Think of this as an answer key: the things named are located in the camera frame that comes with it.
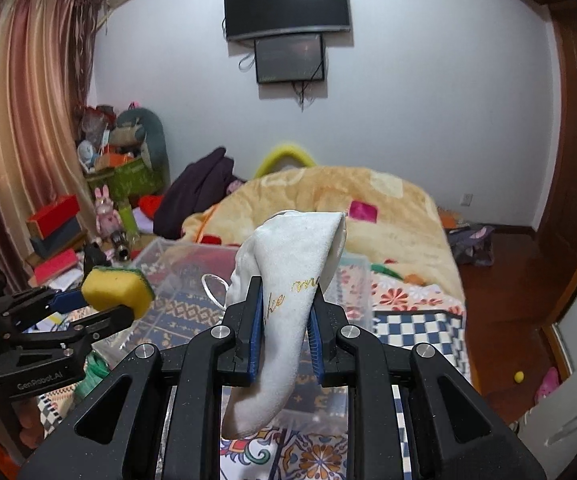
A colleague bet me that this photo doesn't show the green knit cloth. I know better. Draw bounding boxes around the green knit cloth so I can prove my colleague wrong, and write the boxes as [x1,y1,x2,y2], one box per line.
[74,351,110,403]

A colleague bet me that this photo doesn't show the yellow green sponge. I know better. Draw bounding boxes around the yellow green sponge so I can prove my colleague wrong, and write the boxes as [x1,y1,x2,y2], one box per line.
[81,266,155,318]

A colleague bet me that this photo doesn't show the white sock gold lettering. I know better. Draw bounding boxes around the white sock gold lettering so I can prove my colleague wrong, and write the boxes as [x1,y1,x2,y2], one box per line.
[221,210,346,440]

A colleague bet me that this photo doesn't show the person's left hand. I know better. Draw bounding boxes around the person's left hand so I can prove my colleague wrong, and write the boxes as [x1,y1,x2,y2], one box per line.
[16,399,44,450]

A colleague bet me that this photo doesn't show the patterned patchwork bedspread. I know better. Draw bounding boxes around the patterned patchwork bedspread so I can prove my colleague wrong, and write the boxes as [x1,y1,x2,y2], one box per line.
[32,259,472,480]

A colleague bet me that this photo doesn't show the clear plastic storage box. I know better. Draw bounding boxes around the clear plastic storage box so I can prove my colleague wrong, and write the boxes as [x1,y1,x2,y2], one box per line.
[94,238,373,422]

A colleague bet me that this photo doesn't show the red gift box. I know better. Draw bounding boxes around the red gift box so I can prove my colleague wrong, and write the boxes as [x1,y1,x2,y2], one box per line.
[26,195,80,240]

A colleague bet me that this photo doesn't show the pink bunny toy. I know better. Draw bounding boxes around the pink bunny toy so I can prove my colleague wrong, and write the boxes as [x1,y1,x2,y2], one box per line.
[94,184,124,240]

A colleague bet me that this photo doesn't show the dark purple garment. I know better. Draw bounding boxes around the dark purple garment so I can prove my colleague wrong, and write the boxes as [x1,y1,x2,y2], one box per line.
[153,146,238,240]

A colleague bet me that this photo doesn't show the clothes pile on floor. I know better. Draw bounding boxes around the clothes pile on floor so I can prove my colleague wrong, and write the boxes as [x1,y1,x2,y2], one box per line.
[438,208,495,266]

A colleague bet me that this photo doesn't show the green cardboard box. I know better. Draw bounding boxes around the green cardboard box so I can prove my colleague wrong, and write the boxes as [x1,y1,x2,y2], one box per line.
[86,158,164,202]

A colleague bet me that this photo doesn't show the small yellow ball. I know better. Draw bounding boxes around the small yellow ball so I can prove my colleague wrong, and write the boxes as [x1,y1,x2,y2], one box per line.
[513,370,525,384]

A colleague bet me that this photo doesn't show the yellow round cushion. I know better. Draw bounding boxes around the yellow round cushion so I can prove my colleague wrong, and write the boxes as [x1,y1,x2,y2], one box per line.
[254,143,317,179]

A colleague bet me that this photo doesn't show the grey plush toy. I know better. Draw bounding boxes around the grey plush toy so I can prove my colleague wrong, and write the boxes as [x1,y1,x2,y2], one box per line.
[108,107,169,180]

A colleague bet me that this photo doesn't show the white cabinet door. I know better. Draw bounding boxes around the white cabinet door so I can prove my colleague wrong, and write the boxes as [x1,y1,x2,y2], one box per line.
[517,371,577,479]

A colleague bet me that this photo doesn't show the small wall monitor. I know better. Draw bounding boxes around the small wall monitor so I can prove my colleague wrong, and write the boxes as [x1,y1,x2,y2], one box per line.
[254,34,325,84]

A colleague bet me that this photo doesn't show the large wall television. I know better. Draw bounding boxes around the large wall television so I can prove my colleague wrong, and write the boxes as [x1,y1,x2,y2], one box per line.
[223,0,351,41]

